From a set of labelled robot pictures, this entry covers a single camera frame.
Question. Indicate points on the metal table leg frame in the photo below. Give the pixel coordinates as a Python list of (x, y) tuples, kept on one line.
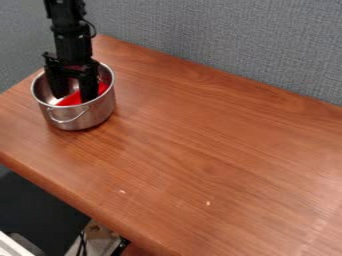
[(97, 241)]

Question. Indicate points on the red rectangular block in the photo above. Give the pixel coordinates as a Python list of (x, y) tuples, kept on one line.
[(74, 98)]

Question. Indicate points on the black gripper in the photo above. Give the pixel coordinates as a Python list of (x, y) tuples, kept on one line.
[(72, 61)]

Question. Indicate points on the white object bottom left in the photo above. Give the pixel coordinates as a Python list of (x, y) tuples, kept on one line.
[(10, 248)]

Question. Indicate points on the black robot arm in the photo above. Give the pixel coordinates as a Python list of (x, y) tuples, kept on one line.
[(66, 12)]

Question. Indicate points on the metal pot with handles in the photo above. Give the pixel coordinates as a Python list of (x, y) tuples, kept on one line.
[(80, 116)]

